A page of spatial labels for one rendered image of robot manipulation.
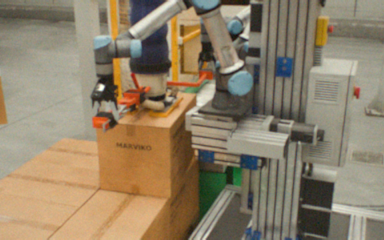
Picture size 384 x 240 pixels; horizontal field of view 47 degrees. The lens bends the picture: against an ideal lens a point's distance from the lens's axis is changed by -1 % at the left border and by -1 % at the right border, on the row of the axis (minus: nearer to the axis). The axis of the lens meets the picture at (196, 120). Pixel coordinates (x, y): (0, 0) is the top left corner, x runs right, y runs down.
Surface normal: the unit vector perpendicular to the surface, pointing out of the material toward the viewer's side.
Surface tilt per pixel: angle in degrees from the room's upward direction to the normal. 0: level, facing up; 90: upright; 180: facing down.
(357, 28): 90
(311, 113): 90
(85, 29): 90
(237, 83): 97
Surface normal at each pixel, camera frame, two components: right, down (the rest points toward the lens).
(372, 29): -0.36, 0.32
